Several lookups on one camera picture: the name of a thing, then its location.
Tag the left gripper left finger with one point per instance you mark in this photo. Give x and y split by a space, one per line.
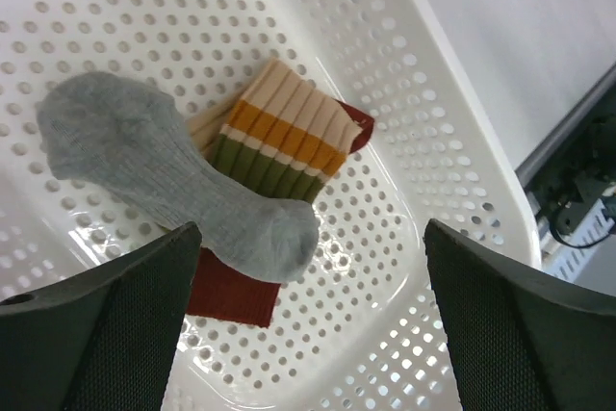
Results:
103 339

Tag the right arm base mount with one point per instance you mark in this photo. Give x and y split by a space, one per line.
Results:
577 174

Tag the grey sock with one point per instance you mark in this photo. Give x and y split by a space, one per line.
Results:
128 138

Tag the white perforated plastic basket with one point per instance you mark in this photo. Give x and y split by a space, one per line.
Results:
357 106

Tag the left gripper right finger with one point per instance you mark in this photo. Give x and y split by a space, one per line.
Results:
518 338

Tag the white slotted cable duct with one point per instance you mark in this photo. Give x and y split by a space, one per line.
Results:
566 262

